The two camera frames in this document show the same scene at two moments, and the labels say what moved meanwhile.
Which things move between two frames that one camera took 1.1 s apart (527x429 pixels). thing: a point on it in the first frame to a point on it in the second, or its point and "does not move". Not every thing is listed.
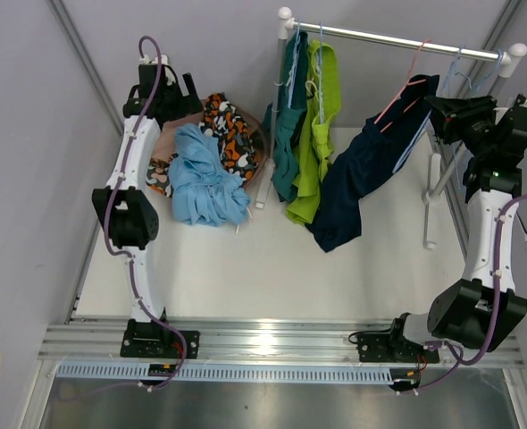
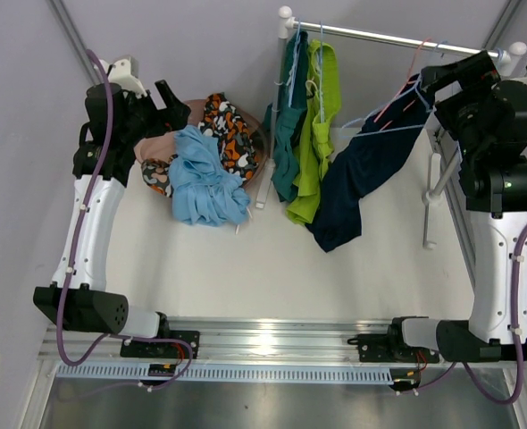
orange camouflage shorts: (238, 147) does not move
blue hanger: (423, 126) to (392, 99)
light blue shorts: (204, 190) does not move
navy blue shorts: (368, 160) does not move
